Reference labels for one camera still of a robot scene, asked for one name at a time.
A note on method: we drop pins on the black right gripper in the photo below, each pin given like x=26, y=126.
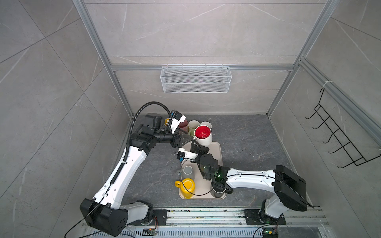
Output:
x=202, y=149

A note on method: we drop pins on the white wire mesh basket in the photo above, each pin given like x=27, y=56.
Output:
x=197, y=79

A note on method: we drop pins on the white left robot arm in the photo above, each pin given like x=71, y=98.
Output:
x=103, y=212

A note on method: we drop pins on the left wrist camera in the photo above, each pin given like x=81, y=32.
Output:
x=175, y=120

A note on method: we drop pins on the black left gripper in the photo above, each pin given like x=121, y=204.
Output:
x=179, y=143

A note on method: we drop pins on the light green mug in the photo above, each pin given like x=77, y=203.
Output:
x=192, y=125

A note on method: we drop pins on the white mug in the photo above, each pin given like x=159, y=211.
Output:
x=203, y=135

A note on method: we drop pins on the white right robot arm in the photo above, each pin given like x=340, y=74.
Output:
x=288, y=188

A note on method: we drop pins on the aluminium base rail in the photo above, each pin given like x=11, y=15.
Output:
x=229, y=222

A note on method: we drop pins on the beige plastic tray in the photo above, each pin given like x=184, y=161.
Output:
x=201, y=185

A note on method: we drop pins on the black wire hook rack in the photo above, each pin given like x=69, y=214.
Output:
x=335, y=131

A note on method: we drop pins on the grey mug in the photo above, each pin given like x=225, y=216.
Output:
x=186, y=172

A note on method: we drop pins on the pink ghost print mug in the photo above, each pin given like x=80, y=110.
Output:
x=184, y=126

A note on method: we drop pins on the dark green mug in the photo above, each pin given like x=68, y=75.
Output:
x=208, y=124

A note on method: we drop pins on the black mug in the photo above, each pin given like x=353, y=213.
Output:
x=218, y=191

